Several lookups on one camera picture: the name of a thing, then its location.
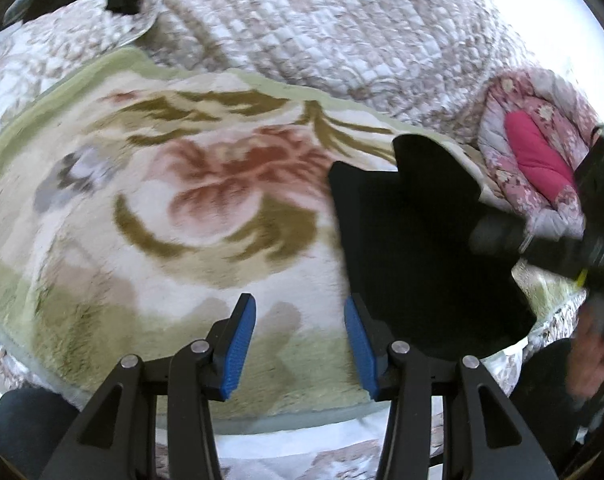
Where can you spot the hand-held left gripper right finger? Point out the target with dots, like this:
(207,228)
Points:
(359,350)

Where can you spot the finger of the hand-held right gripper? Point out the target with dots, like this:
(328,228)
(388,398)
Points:
(497,237)

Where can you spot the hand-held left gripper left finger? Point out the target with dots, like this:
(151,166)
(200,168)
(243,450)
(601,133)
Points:
(238,345)

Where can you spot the black pants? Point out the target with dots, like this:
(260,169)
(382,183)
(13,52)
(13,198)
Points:
(407,235)

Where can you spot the person's right hand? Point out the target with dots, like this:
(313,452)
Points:
(594,355)

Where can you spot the pink floral folded quilt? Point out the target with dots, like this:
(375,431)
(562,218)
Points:
(532,150)

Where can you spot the floral fleece blanket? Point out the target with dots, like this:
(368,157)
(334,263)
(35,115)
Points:
(182,185)

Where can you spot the person's right leg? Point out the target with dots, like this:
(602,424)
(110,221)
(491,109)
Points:
(542,410)

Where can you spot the person's leg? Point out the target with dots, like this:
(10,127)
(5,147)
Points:
(29,435)
(542,410)

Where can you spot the person's left leg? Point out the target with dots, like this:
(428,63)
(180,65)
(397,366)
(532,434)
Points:
(29,435)

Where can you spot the beige quilted bedspread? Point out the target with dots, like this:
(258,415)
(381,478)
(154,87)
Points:
(332,25)

